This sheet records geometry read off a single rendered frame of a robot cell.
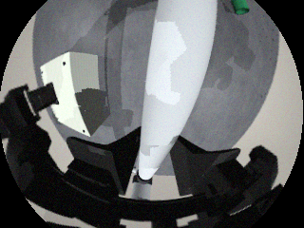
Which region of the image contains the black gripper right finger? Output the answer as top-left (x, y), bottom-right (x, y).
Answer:
top-left (170, 136), bottom-right (240, 197)

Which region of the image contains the long white tapered pole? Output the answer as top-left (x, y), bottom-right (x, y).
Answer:
top-left (138, 0), bottom-right (218, 180)

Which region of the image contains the grey post with cap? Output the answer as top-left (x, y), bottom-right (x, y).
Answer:
top-left (130, 157), bottom-right (151, 201)

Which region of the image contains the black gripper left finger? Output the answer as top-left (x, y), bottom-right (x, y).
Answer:
top-left (66, 126), bottom-right (142, 197)

